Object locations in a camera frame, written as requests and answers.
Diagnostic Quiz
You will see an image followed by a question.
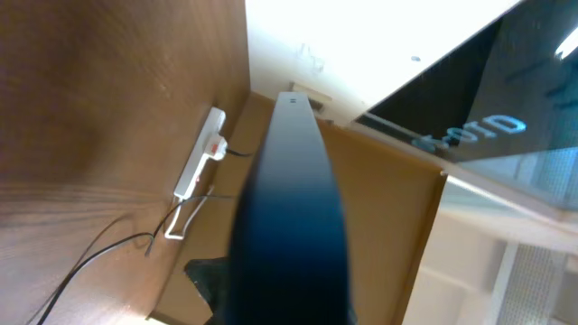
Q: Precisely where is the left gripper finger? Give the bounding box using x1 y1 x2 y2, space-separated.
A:
184 257 228 325

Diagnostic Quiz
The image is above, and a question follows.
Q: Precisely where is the black USB charging cable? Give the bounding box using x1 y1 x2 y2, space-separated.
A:
26 147 254 325

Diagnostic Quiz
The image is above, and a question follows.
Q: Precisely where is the blue Samsung smartphone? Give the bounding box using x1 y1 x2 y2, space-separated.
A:
225 92 350 325

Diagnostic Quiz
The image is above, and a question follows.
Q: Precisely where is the white USB charger adapter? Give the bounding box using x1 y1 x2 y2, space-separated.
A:
205 134 228 161

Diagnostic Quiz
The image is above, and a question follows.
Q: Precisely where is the white power strip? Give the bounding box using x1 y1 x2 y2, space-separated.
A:
173 107 226 200

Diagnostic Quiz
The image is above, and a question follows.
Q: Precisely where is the white wall thermostat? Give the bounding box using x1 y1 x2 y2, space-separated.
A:
290 82 332 114

